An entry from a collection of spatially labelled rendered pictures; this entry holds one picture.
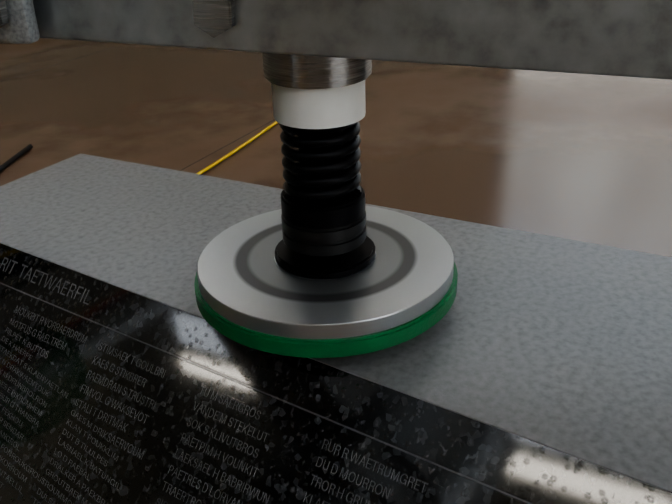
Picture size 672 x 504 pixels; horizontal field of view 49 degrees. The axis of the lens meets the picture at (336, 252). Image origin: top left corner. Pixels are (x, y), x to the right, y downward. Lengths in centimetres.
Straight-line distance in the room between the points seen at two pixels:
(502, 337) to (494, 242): 17
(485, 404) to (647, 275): 25
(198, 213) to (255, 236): 18
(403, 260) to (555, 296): 14
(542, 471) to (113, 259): 45
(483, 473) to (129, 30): 38
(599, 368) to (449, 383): 11
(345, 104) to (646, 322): 30
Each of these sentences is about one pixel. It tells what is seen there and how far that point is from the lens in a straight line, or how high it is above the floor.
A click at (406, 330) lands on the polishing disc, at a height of 85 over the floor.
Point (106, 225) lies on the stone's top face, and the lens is 83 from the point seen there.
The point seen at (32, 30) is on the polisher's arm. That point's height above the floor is 107.
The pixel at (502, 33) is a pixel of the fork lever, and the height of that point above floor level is 107.
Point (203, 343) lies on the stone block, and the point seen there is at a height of 81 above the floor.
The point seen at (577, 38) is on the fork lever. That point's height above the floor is 106.
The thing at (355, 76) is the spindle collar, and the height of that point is 103.
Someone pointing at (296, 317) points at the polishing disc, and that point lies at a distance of 54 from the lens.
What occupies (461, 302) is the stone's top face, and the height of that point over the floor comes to 82.
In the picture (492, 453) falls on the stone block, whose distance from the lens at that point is 52.
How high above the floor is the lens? 116
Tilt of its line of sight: 28 degrees down
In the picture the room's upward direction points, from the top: 2 degrees counter-clockwise
